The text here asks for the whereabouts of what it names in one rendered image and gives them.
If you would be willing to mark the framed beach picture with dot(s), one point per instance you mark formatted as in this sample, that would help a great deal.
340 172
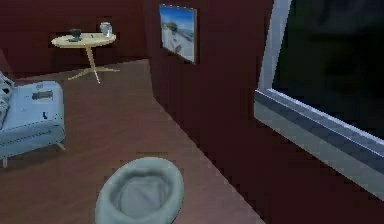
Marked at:
177 31

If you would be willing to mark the grey round pet bed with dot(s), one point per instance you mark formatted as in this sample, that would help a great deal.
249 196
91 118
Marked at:
141 193

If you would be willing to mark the clear glass jar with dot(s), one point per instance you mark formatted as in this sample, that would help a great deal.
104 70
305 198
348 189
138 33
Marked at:
106 28

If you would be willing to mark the round beige side table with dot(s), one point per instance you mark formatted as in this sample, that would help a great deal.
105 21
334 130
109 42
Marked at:
87 41

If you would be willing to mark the grey framed window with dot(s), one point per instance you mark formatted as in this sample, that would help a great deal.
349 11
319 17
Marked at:
320 130

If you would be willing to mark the dark bowl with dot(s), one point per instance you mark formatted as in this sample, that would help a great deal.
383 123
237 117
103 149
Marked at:
75 34

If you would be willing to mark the dark remote control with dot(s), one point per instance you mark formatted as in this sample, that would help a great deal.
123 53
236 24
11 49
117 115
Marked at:
42 95

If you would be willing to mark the pale blue sofa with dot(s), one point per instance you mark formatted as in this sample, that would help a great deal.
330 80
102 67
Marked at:
31 123

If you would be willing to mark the patterned white pillow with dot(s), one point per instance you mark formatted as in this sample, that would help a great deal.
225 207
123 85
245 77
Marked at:
4 96

